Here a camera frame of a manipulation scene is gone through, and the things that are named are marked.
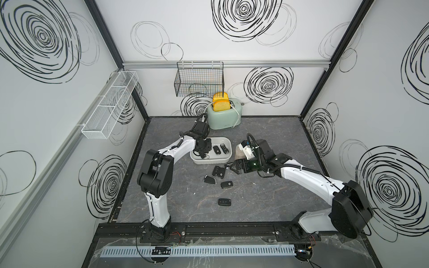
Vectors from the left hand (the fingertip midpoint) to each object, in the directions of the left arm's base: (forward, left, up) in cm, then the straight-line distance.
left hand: (207, 146), depth 96 cm
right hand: (-16, -16, +6) cm, 23 cm away
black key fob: (+2, -6, -6) cm, 8 cm away
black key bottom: (-29, -11, -6) cm, 32 cm away
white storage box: (0, -9, -6) cm, 11 cm away
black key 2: (-18, -3, -6) cm, 19 cm away
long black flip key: (+2, -11, -5) cm, 12 cm away
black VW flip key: (-13, -9, -5) cm, 17 cm away
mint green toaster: (+20, -11, +3) cm, 23 cm away
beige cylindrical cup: (-6, -18, +3) cm, 19 cm away
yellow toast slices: (+21, -7, +16) cm, 27 cm away
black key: (-13, -5, -5) cm, 15 cm away
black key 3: (-20, -12, -5) cm, 24 cm away
